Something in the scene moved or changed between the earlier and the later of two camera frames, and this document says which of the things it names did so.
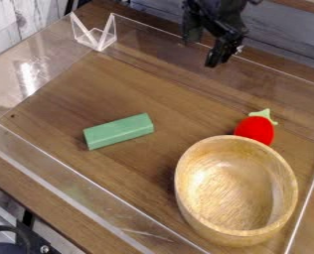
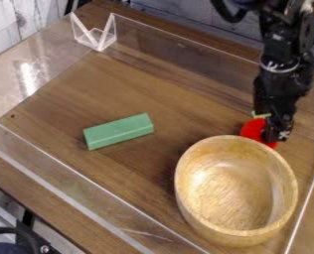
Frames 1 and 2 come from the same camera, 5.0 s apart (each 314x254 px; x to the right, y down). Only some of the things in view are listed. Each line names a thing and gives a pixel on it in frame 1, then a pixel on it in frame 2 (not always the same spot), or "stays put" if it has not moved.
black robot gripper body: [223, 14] → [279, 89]
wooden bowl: [235, 190] stays put
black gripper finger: [226, 46] → [277, 128]
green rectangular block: [115, 131] stays put
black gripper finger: [192, 27] → [263, 105]
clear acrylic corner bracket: [95, 38] stays put
